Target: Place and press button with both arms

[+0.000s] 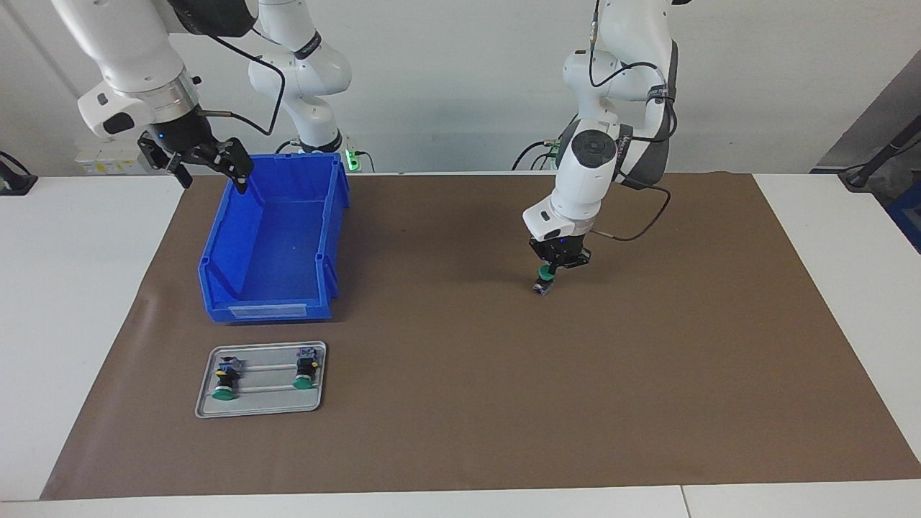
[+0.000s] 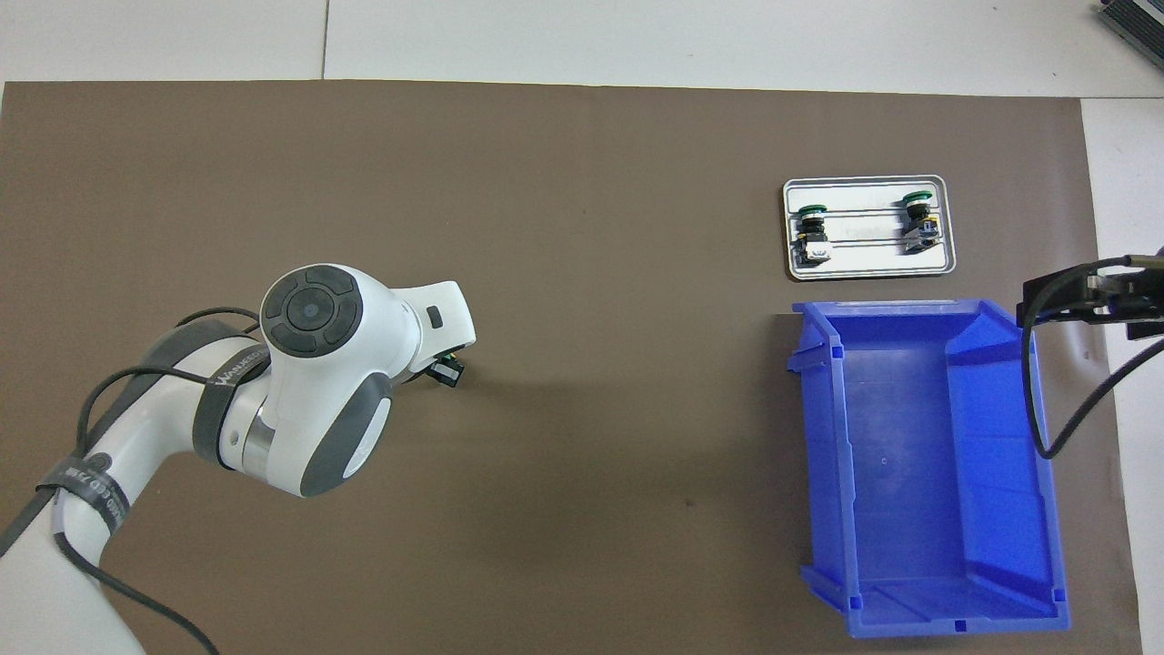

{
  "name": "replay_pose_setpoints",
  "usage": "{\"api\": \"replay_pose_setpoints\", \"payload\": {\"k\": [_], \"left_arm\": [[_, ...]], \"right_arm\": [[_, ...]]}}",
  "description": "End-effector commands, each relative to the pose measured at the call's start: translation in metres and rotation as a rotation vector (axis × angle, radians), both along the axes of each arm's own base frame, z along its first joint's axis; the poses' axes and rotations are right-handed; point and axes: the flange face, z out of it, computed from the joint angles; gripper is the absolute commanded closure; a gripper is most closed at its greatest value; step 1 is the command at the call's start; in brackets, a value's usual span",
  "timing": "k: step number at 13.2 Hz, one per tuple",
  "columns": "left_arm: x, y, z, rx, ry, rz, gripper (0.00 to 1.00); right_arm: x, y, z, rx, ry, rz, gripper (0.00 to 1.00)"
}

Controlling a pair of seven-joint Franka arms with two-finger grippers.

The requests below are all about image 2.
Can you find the brown paper table mat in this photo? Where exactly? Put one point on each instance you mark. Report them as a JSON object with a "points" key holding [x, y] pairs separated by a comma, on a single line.
{"points": [[591, 182]]}

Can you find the grey metal tray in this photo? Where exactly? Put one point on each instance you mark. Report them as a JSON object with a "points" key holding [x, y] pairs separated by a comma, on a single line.
{"points": [[868, 259]]}

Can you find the grey ribbed device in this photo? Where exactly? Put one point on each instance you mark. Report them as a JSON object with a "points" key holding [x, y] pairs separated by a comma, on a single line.
{"points": [[1141, 23]]}

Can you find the blue plastic storage bin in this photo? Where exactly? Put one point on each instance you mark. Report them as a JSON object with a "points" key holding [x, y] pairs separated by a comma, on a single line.
{"points": [[909, 509]]}

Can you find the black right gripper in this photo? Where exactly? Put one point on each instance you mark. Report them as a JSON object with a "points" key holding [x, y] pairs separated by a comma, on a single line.
{"points": [[1148, 305]]}

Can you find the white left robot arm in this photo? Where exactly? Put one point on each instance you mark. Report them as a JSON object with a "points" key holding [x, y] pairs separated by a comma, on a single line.
{"points": [[309, 409]]}

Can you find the green push button switch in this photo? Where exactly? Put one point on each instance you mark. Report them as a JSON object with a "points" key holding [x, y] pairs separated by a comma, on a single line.
{"points": [[918, 218], [812, 236]]}

